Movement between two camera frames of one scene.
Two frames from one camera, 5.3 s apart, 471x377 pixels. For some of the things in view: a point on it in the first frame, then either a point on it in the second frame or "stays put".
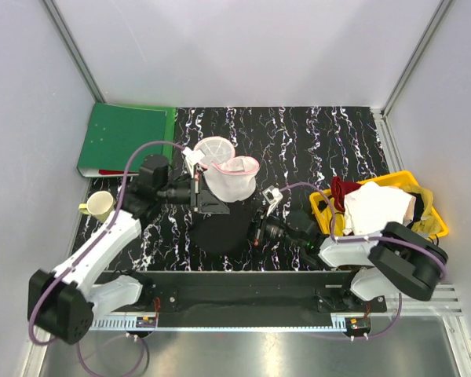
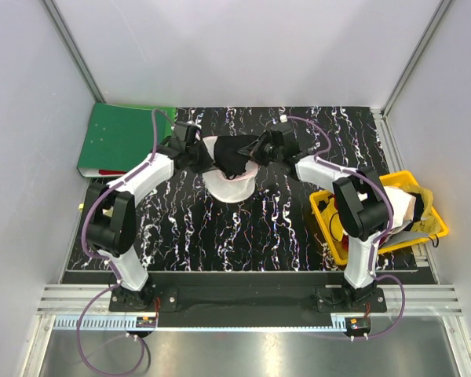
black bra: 220,233 -> 227,156
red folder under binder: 110,172 stays put
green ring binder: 114,131 stays put
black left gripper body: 179,192 -> 199,159
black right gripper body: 274,228 -> 270,153
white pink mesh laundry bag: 229,177 stays put
